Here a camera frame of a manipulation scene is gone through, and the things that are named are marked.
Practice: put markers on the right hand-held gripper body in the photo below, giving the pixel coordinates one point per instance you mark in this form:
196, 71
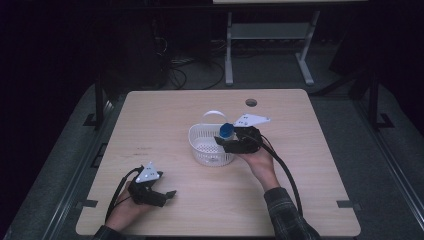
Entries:
248, 140

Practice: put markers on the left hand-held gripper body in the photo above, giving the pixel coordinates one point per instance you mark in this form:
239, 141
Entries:
146, 191

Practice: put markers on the white blue-capped shampoo bottle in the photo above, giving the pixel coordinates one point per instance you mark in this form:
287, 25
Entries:
227, 130

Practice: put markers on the white plastic basket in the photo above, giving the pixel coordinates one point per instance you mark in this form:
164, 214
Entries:
208, 146

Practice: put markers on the person's left hand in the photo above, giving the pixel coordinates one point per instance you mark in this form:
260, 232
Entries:
126, 211

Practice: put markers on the person's right hand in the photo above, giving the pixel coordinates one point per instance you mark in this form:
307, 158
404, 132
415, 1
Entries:
261, 166

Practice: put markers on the grey tape strip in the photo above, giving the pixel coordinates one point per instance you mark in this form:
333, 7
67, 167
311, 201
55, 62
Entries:
87, 203
348, 204

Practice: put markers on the white metal stand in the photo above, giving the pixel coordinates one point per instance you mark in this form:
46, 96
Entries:
233, 31

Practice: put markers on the black metal post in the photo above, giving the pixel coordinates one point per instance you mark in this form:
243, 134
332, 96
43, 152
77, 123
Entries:
99, 106
374, 103

